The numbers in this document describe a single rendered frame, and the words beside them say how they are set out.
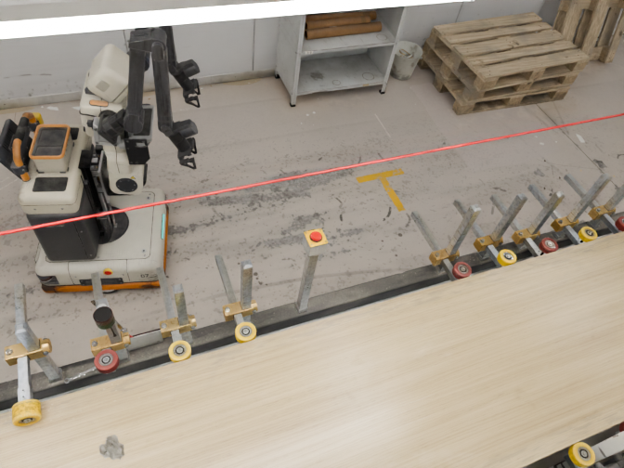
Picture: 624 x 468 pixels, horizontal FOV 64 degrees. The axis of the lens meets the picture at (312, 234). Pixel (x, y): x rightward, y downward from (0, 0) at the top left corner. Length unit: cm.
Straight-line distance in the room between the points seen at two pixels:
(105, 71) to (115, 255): 111
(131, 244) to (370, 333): 156
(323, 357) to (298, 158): 222
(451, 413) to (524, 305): 63
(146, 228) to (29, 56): 174
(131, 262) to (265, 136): 163
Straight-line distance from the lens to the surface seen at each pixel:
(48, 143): 271
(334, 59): 474
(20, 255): 349
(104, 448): 184
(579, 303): 249
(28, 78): 436
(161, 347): 217
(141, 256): 294
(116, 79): 228
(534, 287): 242
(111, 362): 194
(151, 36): 200
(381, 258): 336
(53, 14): 66
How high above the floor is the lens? 264
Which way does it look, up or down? 51 degrees down
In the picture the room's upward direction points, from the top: 11 degrees clockwise
